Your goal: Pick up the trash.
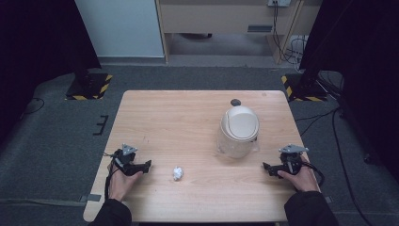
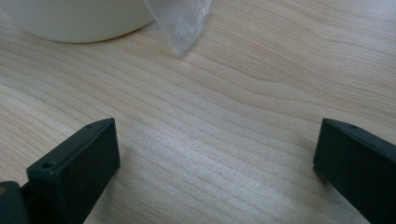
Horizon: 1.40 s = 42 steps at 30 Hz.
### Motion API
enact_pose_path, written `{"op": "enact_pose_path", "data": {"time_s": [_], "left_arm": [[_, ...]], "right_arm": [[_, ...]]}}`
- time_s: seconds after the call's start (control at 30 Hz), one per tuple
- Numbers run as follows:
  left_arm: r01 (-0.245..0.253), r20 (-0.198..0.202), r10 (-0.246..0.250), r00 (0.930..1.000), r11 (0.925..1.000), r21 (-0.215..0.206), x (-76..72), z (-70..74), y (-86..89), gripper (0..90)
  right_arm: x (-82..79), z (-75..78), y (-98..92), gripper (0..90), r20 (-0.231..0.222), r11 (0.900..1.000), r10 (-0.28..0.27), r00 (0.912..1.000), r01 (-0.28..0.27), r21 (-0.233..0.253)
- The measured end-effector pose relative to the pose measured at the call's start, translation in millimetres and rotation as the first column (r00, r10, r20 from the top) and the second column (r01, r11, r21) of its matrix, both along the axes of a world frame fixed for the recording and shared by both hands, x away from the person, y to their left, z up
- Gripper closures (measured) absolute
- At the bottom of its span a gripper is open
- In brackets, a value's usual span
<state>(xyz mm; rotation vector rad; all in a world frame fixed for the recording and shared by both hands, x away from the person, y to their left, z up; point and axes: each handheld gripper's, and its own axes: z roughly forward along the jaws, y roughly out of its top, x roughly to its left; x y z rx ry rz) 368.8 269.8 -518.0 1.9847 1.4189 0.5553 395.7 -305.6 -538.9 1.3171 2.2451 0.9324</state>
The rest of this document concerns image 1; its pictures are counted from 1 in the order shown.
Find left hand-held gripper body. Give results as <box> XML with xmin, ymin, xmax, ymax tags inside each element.
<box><xmin>112</xmin><ymin>143</ymin><xmax>139</xmax><ymax>175</ymax></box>

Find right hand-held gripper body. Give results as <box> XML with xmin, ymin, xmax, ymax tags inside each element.
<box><xmin>279</xmin><ymin>143</ymin><xmax>310</xmax><ymax>175</ymax></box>

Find person's left hand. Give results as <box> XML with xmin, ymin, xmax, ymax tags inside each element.
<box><xmin>107</xmin><ymin>161</ymin><xmax>144</xmax><ymax>201</ymax></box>

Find person's right hand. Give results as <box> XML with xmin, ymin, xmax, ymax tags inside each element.
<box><xmin>277</xmin><ymin>156</ymin><xmax>320</xmax><ymax>193</ymax></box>

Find crumpled white paper ball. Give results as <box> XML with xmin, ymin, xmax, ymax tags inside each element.
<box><xmin>172</xmin><ymin>166</ymin><xmax>184</xmax><ymax>182</ymax></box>

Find white swing-lid trash bin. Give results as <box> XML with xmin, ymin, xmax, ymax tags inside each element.
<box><xmin>215</xmin><ymin>105</ymin><xmax>261</xmax><ymax>159</ymax></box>

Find grey tape strip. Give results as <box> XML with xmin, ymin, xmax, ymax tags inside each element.
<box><xmin>78</xmin><ymin>193</ymin><xmax>103</xmax><ymax>203</ymax></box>

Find black stand base striped edge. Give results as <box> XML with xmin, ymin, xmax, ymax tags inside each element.
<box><xmin>64</xmin><ymin>73</ymin><xmax>114</xmax><ymax>102</ymax></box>
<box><xmin>280</xmin><ymin>73</ymin><xmax>329</xmax><ymax>103</ymax></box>

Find black curtain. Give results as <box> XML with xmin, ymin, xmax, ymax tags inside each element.
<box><xmin>298</xmin><ymin>0</ymin><xmax>399</xmax><ymax>183</ymax></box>
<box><xmin>0</xmin><ymin>0</ymin><xmax>103</xmax><ymax>149</ymax></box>

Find white panel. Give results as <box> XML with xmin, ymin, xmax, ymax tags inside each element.
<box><xmin>74</xmin><ymin>0</ymin><xmax>166</xmax><ymax>58</ymax></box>

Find grey power strip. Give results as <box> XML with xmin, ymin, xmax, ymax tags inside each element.
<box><xmin>267</xmin><ymin>0</ymin><xmax>292</xmax><ymax>8</ymax></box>

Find light wooden desk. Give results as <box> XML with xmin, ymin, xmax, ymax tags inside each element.
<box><xmin>155</xmin><ymin>0</ymin><xmax>324</xmax><ymax>65</ymax></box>

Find right hand-held gripper cable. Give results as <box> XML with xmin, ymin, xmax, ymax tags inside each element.
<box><xmin>301</xmin><ymin>161</ymin><xmax>326</xmax><ymax>188</ymax></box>

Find hand-held gripper cable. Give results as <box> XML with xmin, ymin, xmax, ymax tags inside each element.
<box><xmin>301</xmin><ymin>161</ymin><xmax>326</xmax><ymax>188</ymax></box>
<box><xmin>103</xmin><ymin>152</ymin><xmax>120</xmax><ymax>201</ymax></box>

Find left hand-held gripper cable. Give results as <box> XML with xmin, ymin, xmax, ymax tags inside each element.
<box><xmin>103</xmin><ymin>152</ymin><xmax>120</xmax><ymax>201</ymax></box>

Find long black floor cable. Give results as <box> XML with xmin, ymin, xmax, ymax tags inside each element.
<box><xmin>295</xmin><ymin>105</ymin><xmax>375</xmax><ymax>226</ymax></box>

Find thin black floor cable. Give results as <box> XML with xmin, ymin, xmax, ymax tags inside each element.
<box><xmin>20</xmin><ymin>97</ymin><xmax>46</xmax><ymax>121</ymax></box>

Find black cables under desk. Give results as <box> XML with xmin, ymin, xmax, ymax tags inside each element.
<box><xmin>271</xmin><ymin>1</ymin><xmax>309</xmax><ymax>66</ymax></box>

